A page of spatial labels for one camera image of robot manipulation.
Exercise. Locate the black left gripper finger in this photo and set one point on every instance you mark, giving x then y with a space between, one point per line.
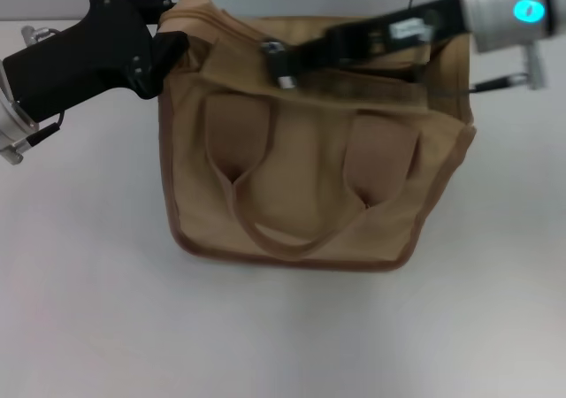
152 5
172 46

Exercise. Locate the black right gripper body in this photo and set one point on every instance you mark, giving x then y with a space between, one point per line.
367 40

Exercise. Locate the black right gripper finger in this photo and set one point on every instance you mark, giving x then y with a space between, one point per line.
309 55

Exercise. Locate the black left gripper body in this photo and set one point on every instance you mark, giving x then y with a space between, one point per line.
79 66

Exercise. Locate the silver zipper pull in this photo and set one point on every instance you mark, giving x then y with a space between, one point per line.
286 82

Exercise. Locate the khaki canvas food bag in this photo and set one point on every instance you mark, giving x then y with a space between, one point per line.
300 181

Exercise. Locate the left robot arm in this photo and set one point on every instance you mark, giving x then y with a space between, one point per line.
9 124

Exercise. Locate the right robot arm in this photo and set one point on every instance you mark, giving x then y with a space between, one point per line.
499 4

